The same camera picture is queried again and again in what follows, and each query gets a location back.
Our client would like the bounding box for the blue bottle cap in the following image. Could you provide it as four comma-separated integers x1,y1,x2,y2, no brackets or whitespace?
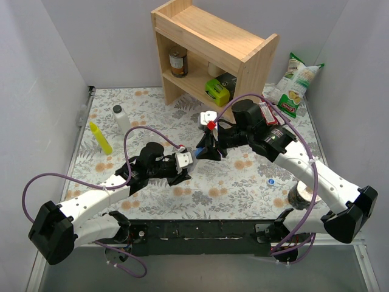
194,148,203,158

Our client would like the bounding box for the clear plastic bottle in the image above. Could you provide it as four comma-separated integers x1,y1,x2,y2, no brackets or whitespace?
142,129,159,143

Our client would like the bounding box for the blue tinted plastic bottle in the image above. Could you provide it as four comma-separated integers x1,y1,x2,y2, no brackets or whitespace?
187,161,197,173

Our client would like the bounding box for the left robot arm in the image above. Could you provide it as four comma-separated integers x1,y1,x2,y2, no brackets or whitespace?
28,142,193,265

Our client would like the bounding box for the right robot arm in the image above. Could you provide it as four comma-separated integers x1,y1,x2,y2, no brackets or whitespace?
196,99,377,243

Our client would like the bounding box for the yellow squeeze bottle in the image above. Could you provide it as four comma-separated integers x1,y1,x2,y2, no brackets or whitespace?
89,122,112,155

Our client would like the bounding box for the white bottle black cap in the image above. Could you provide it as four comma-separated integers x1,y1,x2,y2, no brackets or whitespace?
112,105,132,135

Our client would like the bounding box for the green and black box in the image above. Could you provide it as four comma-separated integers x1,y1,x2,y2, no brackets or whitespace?
205,72,237,107

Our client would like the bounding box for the red snack packet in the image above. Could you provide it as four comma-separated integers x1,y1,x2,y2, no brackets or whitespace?
258,96,290,126

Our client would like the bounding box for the white cup on shelf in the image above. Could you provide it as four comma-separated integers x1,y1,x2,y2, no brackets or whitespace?
208,62,225,78

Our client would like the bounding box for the green chips bag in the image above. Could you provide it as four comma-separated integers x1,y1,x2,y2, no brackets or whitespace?
263,52,325,118

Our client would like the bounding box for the wooden shelf unit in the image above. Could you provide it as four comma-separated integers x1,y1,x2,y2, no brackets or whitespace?
151,1,280,113

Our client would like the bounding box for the tin can on shelf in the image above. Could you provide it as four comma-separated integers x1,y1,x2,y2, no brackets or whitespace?
169,46,188,78

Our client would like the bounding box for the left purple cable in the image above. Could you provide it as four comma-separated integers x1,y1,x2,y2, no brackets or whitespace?
21,126,183,223

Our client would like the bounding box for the purple cable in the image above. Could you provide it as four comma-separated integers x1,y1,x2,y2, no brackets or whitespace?
21,126,183,223
212,93,319,265

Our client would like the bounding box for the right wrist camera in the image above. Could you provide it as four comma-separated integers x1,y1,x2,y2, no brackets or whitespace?
198,111,218,130

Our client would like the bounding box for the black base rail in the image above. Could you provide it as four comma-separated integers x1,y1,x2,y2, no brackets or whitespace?
105,219,308,264

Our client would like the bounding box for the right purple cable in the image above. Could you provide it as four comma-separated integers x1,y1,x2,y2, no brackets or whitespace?
212,93,319,265

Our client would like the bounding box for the aluminium frame rail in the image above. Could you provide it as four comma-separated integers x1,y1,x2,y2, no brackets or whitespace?
301,245,380,291

